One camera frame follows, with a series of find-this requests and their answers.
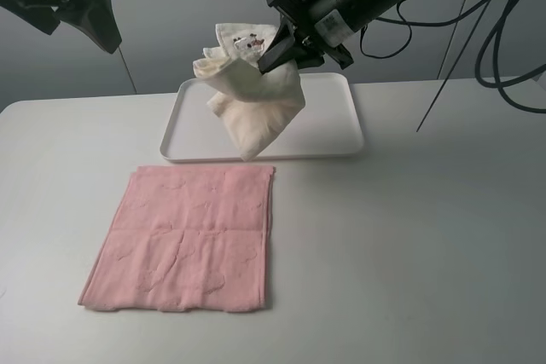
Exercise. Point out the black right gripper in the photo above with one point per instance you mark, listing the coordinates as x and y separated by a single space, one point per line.
309 30

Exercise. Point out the cream white towel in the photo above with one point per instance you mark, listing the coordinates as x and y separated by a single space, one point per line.
255 108

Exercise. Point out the pink towel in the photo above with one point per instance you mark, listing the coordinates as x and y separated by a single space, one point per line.
186 237

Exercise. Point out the white plastic tray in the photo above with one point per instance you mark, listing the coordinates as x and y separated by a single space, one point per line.
328 126

